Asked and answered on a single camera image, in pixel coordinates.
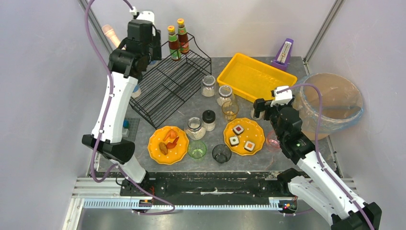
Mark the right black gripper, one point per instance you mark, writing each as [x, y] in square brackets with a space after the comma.
[266, 108]

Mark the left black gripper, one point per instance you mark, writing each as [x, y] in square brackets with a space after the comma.
[155, 44]

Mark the green label sauce bottle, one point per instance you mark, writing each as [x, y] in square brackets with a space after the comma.
[174, 45]

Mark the red label sauce bottle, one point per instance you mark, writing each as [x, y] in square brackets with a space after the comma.
[183, 36]

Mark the black cap shaker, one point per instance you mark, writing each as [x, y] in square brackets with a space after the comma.
[257, 115]
[208, 118]

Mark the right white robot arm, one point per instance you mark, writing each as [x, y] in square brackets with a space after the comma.
[327, 194]

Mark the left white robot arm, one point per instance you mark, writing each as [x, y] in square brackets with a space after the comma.
[125, 69]

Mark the yellow plastic bin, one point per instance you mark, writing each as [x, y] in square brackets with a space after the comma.
[252, 79]

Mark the yellow plate with sushi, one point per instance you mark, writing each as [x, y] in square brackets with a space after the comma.
[253, 132]

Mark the amber glass cup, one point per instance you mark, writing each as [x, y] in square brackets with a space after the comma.
[230, 110]

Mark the red centre sushi piece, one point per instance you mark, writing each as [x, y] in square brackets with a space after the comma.
[238, 129]

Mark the open glass jar middle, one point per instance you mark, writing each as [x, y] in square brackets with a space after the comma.
[225, 94]

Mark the open glass jar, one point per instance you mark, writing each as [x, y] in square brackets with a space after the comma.
[208, 86]
[225, 94]
[194, 128]

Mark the pink glass cup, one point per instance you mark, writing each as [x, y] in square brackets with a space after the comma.
[272, 142]

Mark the orange centre sushi piece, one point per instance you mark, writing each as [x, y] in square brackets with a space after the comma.
[249, 146]

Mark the green centre sushi piece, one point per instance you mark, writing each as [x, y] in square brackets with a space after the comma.
[234, 141]

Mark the pink microphone on stand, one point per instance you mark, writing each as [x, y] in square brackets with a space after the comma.
[110, 33]

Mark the purple metronome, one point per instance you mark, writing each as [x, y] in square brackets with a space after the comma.
[283, 56]

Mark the open glass jar back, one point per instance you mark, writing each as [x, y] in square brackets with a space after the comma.
[208, 86]

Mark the dark glass cup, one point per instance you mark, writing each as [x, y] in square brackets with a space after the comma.
[221, 153]

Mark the open glass jar front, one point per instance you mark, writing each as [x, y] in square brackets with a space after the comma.
[194, 128]

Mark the green glass cup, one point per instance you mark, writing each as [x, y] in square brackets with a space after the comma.
[197, 149]

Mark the round bin with plastic liner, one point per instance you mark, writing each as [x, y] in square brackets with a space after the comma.
[342, 104]

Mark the grey lego baseplate with bricks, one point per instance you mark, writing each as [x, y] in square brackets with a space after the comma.
[130, 127]

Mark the orange chicken wing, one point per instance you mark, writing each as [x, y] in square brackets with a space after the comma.
[171, 134]

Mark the red chicken wing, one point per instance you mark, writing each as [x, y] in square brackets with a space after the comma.
[171, 145]

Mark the yellow plate with chicken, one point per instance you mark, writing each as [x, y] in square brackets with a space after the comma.
[174, 155]

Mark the brown chicken piece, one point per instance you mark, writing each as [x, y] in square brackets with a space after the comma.
[163, 148]

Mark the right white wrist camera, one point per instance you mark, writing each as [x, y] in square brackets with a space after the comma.
[282, 95]

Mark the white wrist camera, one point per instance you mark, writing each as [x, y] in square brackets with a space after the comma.
[142, 15]
[282, 95]

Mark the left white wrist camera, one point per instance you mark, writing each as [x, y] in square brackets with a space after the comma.
[142, 15]

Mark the black wire rack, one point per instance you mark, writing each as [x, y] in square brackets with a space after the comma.
[169, 84]

